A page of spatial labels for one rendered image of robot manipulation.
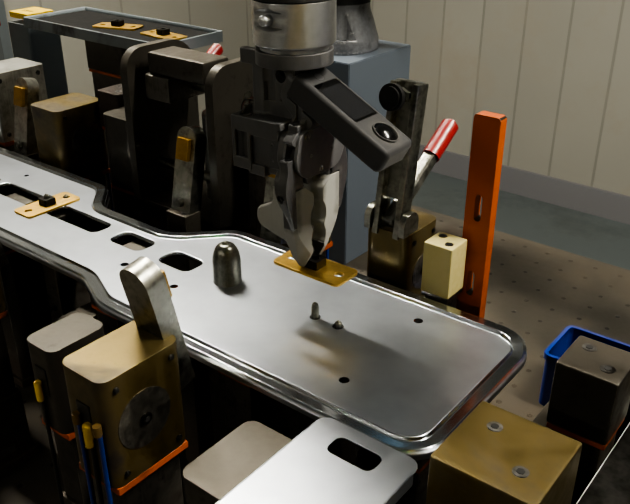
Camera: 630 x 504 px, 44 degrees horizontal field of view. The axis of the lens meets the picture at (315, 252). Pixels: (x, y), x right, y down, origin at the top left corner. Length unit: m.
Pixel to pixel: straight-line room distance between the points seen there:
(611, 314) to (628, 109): 2.10
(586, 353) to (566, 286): 0.90
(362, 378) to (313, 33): 0.31
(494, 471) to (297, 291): 0.38
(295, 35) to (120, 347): 0.31
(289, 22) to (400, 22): 3.25
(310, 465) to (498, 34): 3.16
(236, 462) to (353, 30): 0.97
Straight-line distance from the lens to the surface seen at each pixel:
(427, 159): 0.93
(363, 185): 1.54
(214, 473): 0.67
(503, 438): 0.59
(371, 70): 1.48
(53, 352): 0.83
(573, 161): 3.66
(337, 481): 0.63
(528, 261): 1.63
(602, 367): 0.65
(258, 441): 0.70
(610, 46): 3.49
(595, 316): 1.48
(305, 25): 0.69
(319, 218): 0.78
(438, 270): 0.85
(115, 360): 0.70
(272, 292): 0.87
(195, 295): 0.87
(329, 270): 0.78
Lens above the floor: 1.44
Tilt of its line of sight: 27 degrees down
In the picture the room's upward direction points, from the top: straight up
